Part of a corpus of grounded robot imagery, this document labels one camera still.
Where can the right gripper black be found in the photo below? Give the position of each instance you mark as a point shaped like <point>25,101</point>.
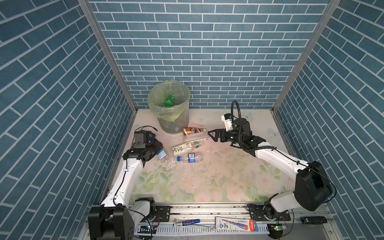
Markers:
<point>222,131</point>

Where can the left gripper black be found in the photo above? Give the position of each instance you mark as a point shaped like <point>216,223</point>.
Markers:
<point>158,145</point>

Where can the blue cap bottle blue label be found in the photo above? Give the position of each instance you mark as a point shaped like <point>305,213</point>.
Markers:
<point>162,155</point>

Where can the small crushed bottle blue label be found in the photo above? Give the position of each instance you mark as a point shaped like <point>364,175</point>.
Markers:
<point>190,158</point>

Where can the green soda bottle yellow cap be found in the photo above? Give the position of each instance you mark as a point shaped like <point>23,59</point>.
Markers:
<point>169,101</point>

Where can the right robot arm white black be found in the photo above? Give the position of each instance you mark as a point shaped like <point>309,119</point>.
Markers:
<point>312,186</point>

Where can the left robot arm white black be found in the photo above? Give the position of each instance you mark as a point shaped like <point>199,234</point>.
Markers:
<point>114,219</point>

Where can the mesh bin with green bag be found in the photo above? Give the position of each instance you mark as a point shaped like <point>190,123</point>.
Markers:
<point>172,120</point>

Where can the white tea bottle green label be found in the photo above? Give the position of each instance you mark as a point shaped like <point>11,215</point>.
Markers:
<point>186,148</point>

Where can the clear frosted bottle white cap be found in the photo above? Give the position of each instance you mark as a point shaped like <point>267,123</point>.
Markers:
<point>195,137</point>

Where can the brown coffee bottle left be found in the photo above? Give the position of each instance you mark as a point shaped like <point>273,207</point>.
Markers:
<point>193,130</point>

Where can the blue marker pen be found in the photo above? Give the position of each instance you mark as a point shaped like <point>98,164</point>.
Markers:
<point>186,223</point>

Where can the white red toothpaste box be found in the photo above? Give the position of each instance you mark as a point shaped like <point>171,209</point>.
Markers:
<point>231,224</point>

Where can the black remote right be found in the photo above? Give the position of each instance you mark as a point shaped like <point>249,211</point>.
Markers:
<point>313,220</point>

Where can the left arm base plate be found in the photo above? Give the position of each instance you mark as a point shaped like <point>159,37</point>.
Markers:
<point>162,214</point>

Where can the white slotted cable duct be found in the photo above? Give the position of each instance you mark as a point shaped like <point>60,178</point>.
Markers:
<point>196,230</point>

